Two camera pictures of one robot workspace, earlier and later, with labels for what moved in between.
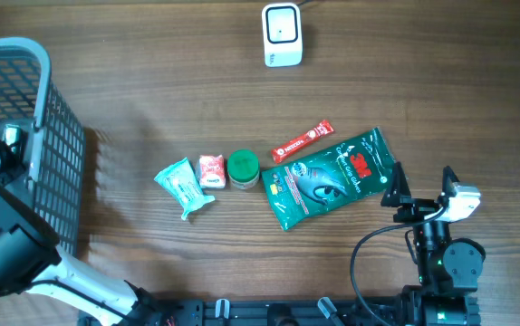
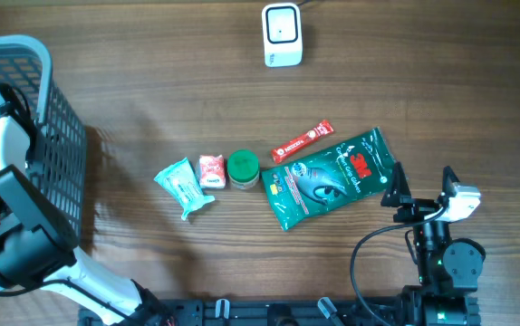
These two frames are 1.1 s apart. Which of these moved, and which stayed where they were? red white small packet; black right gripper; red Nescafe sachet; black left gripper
Moved: black left gripper
Stayed: red white small packet; red Nescafe sachet; black right gripper
